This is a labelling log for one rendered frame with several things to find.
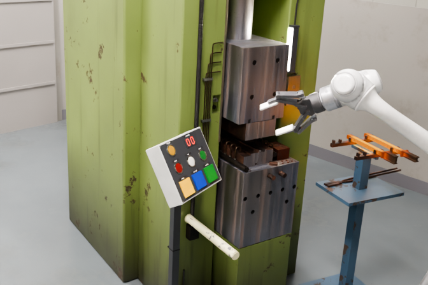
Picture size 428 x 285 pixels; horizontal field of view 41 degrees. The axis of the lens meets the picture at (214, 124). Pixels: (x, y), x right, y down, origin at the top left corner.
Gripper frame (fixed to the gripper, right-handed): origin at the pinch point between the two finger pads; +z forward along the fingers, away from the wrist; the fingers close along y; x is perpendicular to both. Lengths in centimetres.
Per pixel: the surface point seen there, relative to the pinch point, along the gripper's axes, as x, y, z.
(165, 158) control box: -16, -12, 56
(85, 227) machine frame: -90, -100, 187
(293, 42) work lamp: -106, -36, 0
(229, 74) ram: -77, -22, 32
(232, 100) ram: -70, -32, 35
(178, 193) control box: -7, -25, 56
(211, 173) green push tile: -28, -39, 48
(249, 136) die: -62, -52, 35
